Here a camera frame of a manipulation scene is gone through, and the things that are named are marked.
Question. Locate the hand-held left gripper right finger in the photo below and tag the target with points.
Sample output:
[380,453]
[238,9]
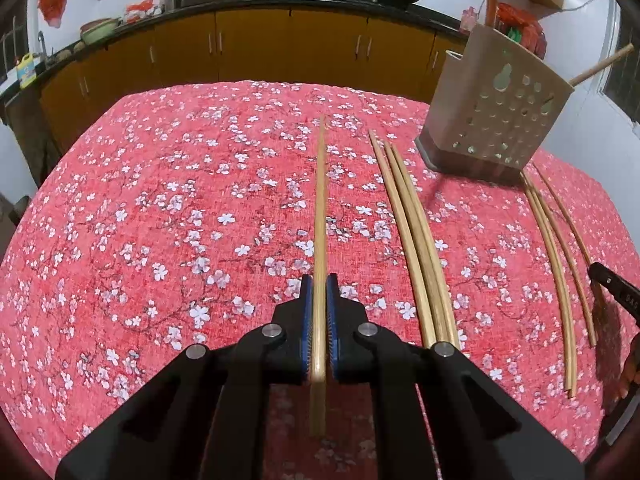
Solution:
[332,330]

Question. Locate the red and white plastic bag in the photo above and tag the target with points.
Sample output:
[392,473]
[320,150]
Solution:
[142,10]

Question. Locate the orange lower kitchen cabinets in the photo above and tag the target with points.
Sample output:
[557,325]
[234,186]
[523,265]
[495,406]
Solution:
[250,45]

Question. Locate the beige perforated utensil holder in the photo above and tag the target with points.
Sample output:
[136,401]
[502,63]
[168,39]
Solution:
[500,110]

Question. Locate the red plastic bag on wall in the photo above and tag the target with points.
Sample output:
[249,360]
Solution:
[52,2]

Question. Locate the yellow detergent bottle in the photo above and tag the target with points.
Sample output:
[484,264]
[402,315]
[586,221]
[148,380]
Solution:
[27,70]

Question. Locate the green basin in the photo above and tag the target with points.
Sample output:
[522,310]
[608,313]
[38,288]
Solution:
[100,31]

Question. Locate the metal faucet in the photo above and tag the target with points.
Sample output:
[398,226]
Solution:
[43,45]

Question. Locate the large window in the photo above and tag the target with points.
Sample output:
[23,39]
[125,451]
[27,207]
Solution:
[622,60]

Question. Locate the black kitchen countertop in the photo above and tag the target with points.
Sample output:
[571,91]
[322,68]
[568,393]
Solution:
[280,2]

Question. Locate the pink bottle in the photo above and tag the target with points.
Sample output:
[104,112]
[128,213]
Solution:
[470,21]

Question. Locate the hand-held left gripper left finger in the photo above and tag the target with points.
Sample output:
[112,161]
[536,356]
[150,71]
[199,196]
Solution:
[306,330]

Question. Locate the barred window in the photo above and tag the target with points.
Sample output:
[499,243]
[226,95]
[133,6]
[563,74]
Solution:
[12,45]

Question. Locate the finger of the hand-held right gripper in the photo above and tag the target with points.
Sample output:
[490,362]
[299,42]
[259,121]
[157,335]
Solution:
[617,290]

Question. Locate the red floral tablecloth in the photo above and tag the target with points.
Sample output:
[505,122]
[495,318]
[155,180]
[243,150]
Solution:
[175,185]

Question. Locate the bamboo chopstick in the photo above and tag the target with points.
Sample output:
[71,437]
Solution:
[575,270]
[436,260]
[423,260]
[567,210]
[556,265]
[320,210]
[549,260]
[407,260]

